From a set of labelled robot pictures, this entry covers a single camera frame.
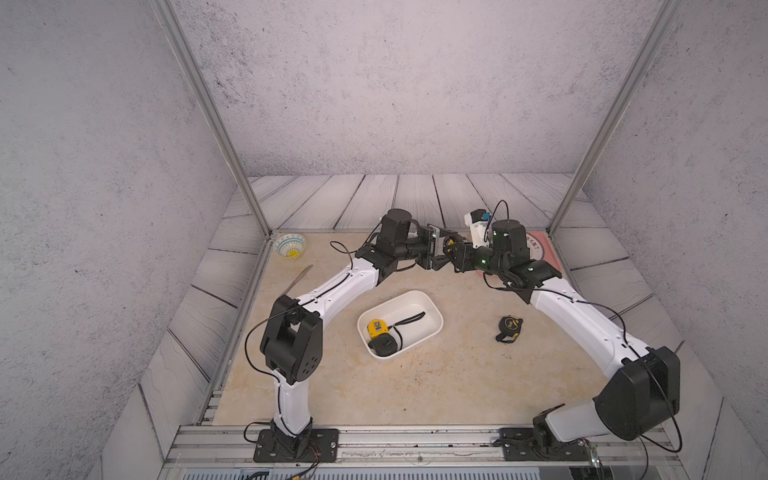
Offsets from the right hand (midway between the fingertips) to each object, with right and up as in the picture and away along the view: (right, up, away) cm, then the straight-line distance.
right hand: (449, 248), depth 79 cm
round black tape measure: (+20, -24, +12) cm, 34 cm away
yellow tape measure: (-19, -24, +13) cm, 33 cm away
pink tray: (+44, -1, +35) cm, 56 cm away
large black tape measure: (-16, -27, +8) cm, 33 cm away
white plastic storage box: (-8, -22, +17) cm, 29 cm away
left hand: (+3, +1, -4) cm, 5 cm away
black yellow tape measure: (0, +1, -1) cm, 2 cm away
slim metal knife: (-48, -11, +28) cm, 57 cm away
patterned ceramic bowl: (-54, +2, +36) cm, 65 cm away
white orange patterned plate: (+38, 0, +32) cm, 50 cm away
